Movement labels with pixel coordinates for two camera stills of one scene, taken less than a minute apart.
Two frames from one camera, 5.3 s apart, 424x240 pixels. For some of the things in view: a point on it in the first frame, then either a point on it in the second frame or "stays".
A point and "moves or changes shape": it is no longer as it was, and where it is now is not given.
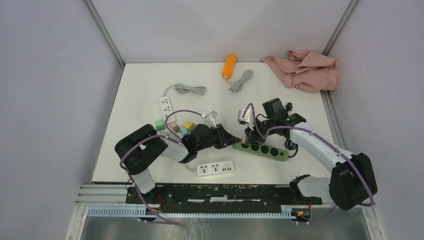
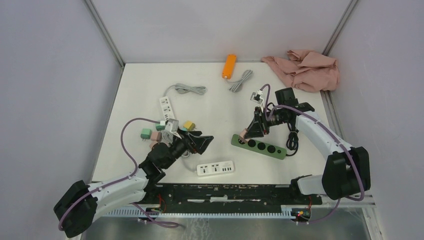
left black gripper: [224, 138] → [199, 143]
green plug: [160, 125] stays
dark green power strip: [262, 150] moves or changes shape
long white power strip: [215, 168] stays
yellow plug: [189, 125] stays
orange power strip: [229, 66] stays
